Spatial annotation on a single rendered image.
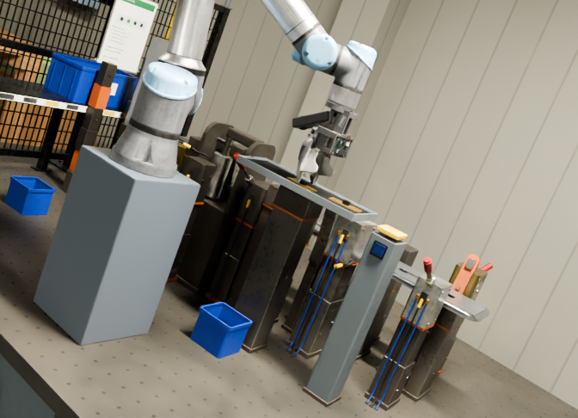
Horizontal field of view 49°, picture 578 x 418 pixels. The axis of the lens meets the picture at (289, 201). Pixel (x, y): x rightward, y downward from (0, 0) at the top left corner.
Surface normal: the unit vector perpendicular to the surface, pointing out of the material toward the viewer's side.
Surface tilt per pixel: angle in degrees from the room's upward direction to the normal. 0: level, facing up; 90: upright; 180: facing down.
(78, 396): 0
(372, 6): 90
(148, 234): 90
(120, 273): 90
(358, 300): 90
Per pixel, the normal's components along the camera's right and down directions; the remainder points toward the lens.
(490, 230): -0.57, -0.04
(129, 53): 0.78, 0.41
